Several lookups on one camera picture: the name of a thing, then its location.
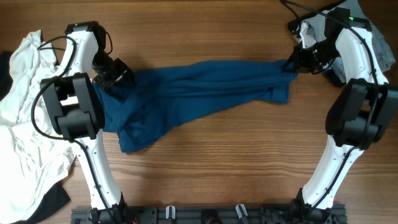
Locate blue t-shirt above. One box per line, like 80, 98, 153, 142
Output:
93, 60, 298, 153

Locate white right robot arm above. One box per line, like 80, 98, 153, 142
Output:
284, 7, 397, 215

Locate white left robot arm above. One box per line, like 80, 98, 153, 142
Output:
38, 21, 133, 218

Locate folded black garment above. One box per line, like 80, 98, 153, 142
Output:
287, 8, 345, 87

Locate folded light blue jeans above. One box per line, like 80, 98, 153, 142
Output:
300, 0, 396, 85

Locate black garment under pile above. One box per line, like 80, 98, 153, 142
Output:
1, 51, 71, 224

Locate white t-shirt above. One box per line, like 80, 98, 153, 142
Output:
1, 30, 75, 223

